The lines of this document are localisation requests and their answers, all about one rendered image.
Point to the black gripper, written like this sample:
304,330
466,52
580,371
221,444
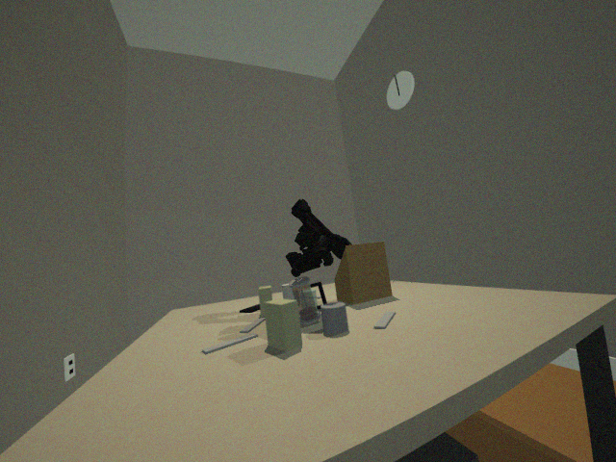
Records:
310,259

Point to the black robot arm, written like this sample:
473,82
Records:
313,231

